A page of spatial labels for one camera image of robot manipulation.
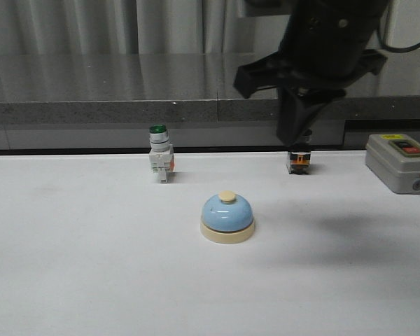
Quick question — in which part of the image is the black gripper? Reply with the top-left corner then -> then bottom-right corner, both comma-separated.
234,1 -> 389,146

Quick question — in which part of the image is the blue dome service bell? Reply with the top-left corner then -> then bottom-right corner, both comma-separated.
200,190 -> 256,244

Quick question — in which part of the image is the grey stone counter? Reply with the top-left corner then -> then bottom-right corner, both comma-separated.
0,50 -> 420,153

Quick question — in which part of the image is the grey curtain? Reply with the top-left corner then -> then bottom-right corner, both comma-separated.
0,1 -> 288,56

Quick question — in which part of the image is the black selector knob switch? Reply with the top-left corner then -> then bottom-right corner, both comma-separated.
286,128 -> 314,176

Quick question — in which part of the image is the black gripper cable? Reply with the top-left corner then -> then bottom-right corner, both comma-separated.
376,0 -> 420,53

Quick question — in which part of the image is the grey on-off switch box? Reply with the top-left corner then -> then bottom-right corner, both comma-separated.
365,134 -> 420,195

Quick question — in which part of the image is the green pushbutton switch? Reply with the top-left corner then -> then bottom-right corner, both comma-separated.
148,124 -> 174,183

